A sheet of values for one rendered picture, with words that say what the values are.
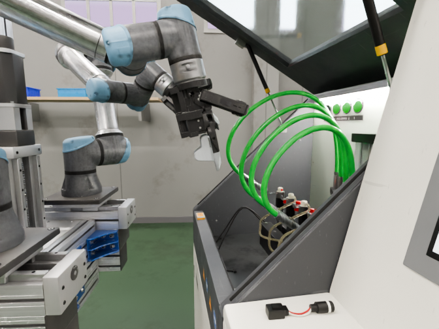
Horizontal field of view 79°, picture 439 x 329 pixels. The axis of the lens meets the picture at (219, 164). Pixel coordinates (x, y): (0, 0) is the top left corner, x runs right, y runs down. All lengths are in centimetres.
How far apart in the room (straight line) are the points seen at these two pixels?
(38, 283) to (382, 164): 73
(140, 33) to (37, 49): 365
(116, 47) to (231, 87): 307
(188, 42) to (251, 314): 54
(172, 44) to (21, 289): 61
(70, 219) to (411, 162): 112
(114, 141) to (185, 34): 72
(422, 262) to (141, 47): 59
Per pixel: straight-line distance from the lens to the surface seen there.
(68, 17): 75
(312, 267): 60
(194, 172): 362
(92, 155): 119
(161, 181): 369
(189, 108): 62
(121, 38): 60
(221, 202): 119
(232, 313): 55
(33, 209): 109
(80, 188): 118
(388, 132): 58
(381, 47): 65
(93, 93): 96
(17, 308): 79
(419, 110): 55
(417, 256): 49
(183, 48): 61
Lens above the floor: 131
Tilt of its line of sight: 8 degrees down
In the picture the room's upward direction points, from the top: straight up
